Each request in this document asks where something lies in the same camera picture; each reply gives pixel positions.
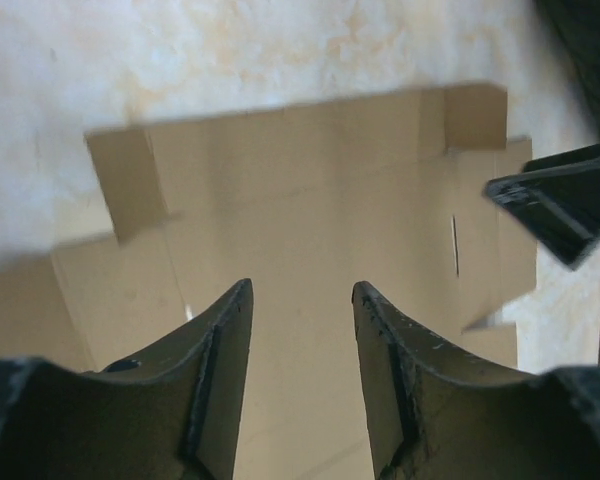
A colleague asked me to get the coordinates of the brown cardboard box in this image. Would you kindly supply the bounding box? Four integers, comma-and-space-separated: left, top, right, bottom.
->
0, 83, 537, 479

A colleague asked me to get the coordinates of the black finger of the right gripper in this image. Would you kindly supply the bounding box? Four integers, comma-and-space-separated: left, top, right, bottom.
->
483, 143, 600, 270

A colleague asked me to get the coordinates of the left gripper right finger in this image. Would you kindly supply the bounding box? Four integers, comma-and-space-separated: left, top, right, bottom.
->
352, 281, 600, 479

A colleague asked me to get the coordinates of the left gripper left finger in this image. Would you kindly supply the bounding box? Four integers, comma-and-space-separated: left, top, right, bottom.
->
0, 279, 253, 479

